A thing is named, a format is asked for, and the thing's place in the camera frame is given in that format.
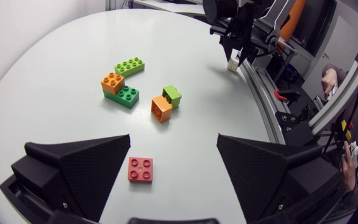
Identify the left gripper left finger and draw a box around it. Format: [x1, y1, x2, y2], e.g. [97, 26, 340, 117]
[11, 134, 132, 223]

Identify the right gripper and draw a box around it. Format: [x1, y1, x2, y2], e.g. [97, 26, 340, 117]
[209, 2, 280, 67]

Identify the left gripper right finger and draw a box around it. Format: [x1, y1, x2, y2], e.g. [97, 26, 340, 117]
[216, 133, 344, 223]

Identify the small white block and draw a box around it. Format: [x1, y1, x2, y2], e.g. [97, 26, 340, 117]
[226, 57, 240, 73]

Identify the red toy brick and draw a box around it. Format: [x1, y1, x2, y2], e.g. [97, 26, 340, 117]
[127, 156, 154, 184]

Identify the light green square toy brick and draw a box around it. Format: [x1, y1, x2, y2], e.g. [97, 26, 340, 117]
[162, 85, 183, 110]

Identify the dark green toy brick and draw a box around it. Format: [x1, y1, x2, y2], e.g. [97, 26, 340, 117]
[103, 85, 140, 110]

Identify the orange toy brick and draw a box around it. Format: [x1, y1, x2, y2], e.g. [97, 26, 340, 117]
[101, 72, 126, 96]
[150, 95, 173, 124]

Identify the light green long toy brick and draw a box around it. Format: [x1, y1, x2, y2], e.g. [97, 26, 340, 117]
[114, 57, 145, 78]

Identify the person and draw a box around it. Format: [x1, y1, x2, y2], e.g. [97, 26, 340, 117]
[320, 63, 358, 203]

